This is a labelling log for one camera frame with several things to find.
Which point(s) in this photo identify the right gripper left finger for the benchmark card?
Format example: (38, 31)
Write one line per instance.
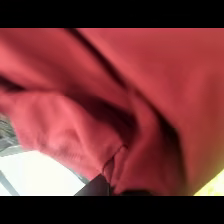
(95, 188)

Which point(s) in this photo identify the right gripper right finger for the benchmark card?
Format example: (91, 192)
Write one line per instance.
(135, 193)

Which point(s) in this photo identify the red T-shirt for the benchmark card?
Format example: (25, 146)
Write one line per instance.
(100, 86)

